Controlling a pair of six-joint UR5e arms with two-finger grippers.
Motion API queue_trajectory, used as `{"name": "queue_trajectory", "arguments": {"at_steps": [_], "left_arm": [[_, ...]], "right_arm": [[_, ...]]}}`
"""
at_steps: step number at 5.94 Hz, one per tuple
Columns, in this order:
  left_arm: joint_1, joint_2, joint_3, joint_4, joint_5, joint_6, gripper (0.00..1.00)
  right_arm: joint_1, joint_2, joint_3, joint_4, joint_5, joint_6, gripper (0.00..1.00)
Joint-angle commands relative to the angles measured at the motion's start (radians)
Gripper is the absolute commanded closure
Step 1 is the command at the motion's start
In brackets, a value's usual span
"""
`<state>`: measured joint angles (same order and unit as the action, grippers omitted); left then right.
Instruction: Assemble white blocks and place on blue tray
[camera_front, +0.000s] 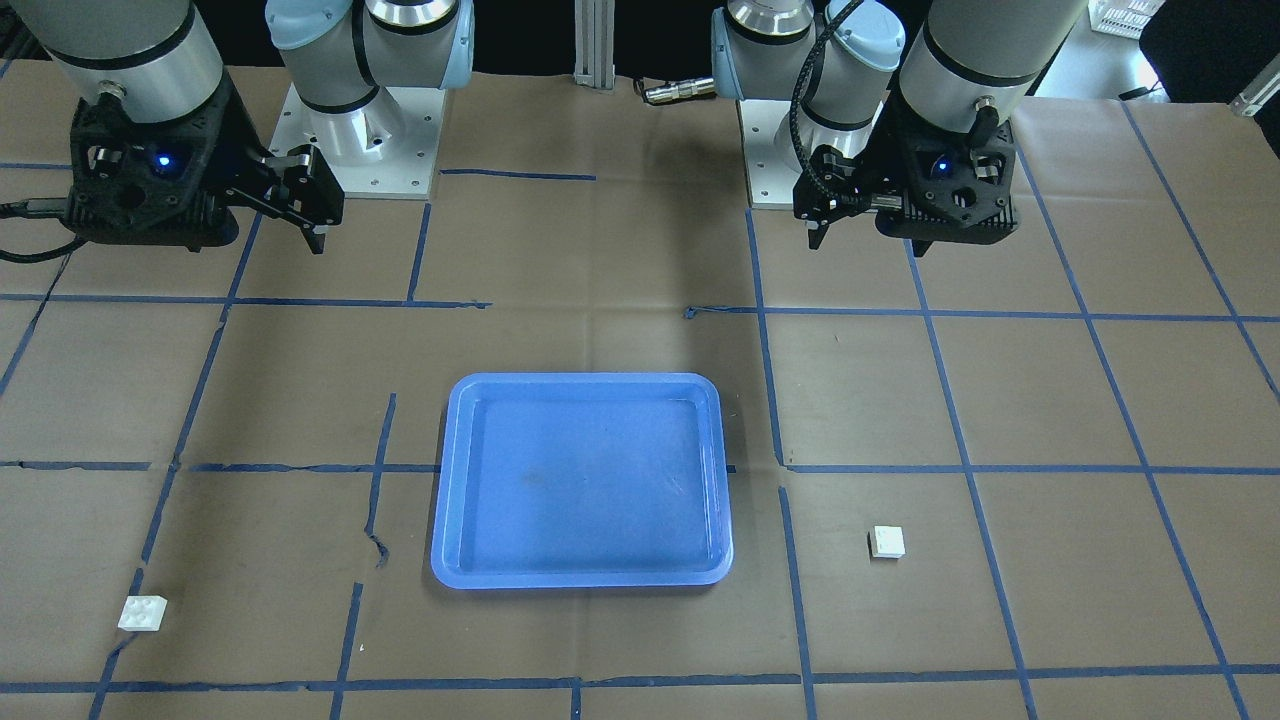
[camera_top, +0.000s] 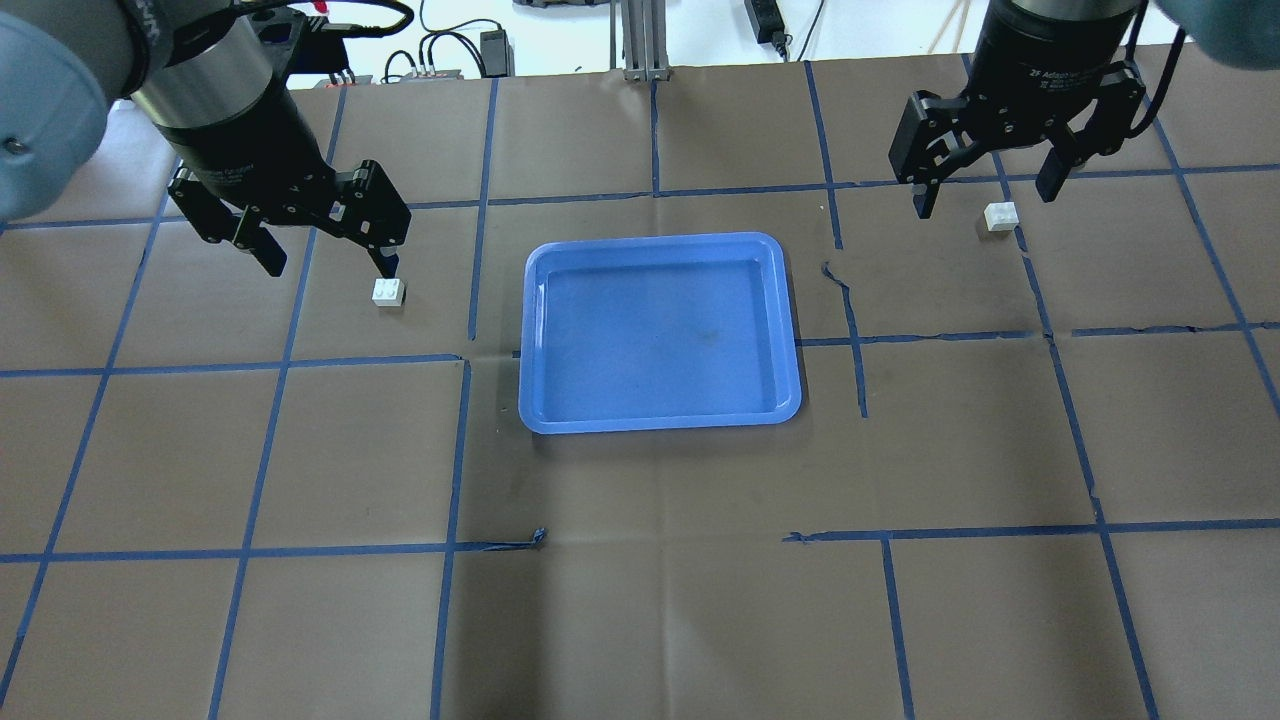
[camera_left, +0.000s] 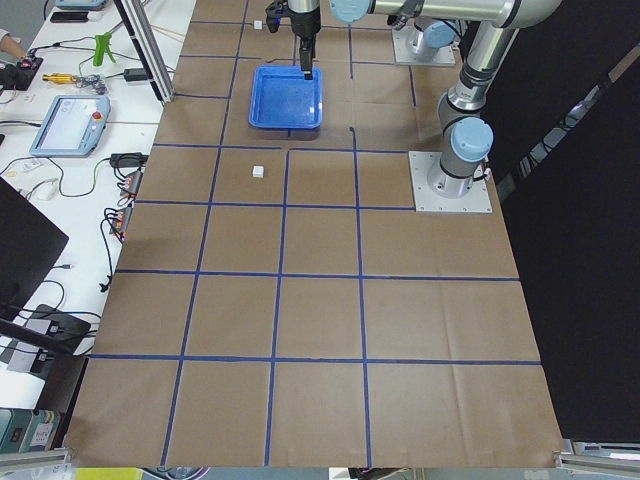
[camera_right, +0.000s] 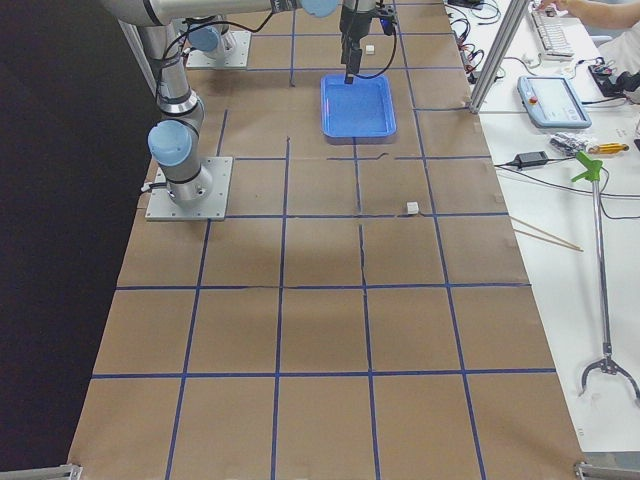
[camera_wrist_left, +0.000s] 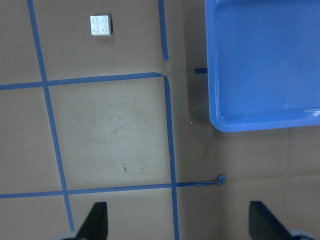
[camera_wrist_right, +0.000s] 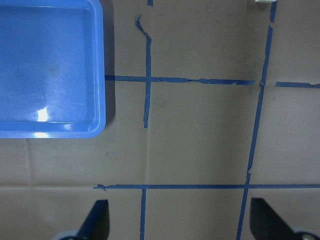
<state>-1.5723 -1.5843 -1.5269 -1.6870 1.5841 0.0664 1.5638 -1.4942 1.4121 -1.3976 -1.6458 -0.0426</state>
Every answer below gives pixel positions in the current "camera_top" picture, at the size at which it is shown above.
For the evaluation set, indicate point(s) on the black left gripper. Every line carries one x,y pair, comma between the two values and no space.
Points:
248,145

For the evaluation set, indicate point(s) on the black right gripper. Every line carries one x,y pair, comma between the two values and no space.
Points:
1050,52

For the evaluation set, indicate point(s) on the white block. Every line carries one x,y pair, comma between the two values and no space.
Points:
388,292
1001,217

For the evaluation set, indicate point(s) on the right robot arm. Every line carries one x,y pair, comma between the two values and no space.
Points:
1240,34

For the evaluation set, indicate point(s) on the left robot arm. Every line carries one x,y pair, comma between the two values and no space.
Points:
64,63

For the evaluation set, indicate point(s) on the blue plastic tray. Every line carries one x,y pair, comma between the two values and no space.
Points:
657,333

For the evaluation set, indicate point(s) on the black power adapter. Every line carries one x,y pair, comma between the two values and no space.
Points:
497,54

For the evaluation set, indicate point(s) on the black power strip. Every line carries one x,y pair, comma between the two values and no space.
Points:
767,26

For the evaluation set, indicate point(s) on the aluminium frame post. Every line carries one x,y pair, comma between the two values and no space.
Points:
644,40

